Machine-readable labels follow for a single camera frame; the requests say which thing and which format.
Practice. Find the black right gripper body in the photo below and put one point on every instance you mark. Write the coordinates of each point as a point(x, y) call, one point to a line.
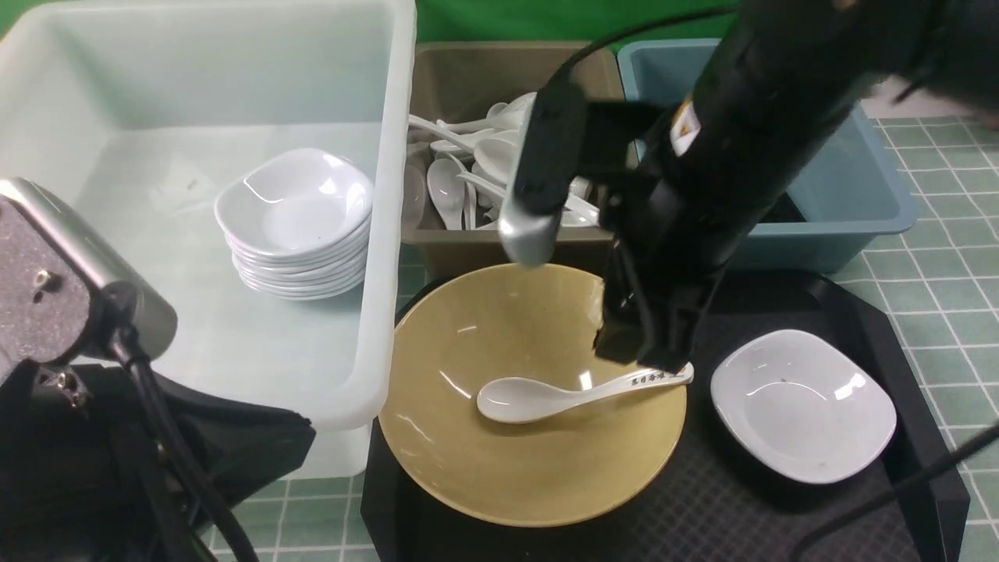
point(656, 287)

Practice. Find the yellow noodle bowl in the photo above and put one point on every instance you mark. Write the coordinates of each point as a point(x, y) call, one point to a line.
point(507, 321)

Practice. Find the white square sauce dish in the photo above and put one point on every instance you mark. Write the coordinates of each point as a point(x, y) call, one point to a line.
point(802, 408)

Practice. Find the white printed soup spoon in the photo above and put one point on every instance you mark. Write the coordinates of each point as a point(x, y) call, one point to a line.
point(516, 400)

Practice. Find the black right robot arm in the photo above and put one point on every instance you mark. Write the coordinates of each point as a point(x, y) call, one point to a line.
point(786, 76)

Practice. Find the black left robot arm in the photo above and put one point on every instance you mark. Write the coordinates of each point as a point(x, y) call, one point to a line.
point(84, 479)

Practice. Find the blue plastic bin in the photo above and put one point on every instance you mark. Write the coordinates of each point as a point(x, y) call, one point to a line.
point(849, 194)

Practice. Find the pile of white spoons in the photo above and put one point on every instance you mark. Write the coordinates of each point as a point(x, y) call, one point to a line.
point(474, 163)

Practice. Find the brown plastic bin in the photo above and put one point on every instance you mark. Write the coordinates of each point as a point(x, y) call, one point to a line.
point(459, 81)

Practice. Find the black serving tray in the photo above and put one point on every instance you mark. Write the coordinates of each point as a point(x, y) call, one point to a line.
point(712, 502)

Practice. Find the green backdrop cloth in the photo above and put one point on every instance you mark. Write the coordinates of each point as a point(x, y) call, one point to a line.
point(443, 21)

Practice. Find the top white stacked dish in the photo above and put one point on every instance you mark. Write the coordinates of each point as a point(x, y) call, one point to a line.
point(301, 202)

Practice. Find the stack of white dishes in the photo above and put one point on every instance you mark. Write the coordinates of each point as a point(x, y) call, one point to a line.
point(336, 271)

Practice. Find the large translucent white tub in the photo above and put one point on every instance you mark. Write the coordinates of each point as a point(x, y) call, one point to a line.
point(137, 113)

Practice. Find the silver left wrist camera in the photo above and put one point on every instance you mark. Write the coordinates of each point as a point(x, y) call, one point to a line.
point(67, 293)

